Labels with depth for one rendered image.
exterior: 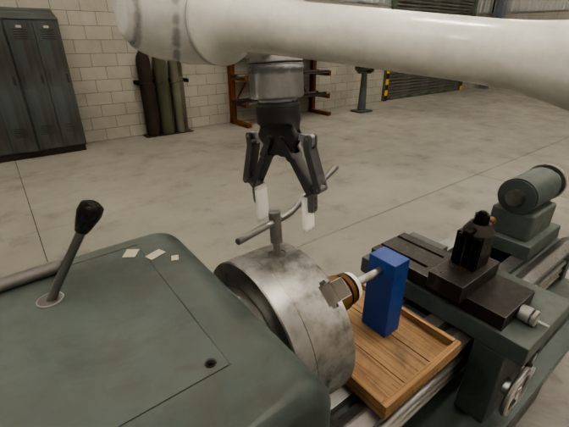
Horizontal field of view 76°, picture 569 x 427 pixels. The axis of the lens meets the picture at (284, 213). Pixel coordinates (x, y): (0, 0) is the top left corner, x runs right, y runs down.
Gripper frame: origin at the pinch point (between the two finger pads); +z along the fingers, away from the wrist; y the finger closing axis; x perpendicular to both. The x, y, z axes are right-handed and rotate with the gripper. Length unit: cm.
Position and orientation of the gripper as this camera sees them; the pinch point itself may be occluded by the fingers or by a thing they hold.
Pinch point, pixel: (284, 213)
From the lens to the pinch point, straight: 67.9
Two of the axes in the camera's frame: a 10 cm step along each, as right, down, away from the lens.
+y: -8.1, -1.7, 5.6
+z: 0.6, 9.3, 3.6
